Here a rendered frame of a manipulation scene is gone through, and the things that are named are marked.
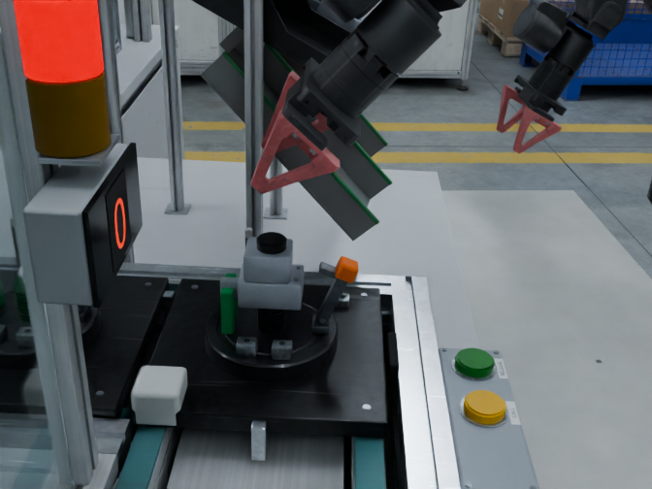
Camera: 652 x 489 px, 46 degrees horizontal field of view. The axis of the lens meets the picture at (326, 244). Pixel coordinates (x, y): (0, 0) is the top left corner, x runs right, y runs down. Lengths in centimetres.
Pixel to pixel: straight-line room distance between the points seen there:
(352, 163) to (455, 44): 396
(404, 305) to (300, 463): 25
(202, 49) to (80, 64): 437
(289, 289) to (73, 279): 30
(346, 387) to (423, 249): 52
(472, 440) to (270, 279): 24
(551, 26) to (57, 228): 96
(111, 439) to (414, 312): 38
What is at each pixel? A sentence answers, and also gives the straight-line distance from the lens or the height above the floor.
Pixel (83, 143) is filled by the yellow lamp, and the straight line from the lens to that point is 53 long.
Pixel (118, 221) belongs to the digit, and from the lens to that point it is 57.
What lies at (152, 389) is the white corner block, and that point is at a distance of 75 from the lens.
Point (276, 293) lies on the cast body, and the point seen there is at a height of 104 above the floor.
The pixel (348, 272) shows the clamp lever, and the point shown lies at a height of 107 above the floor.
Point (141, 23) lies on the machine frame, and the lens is 247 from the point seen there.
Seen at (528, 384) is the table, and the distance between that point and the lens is 100.
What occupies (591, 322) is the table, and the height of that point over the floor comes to 86.
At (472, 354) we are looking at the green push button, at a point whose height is 97.
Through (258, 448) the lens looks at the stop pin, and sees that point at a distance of 75.
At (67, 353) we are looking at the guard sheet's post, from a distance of 63.
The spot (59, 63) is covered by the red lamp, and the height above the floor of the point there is 132.
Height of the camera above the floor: 146
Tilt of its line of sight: 28 degrees down
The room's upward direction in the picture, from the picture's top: 3 degrees clockwise
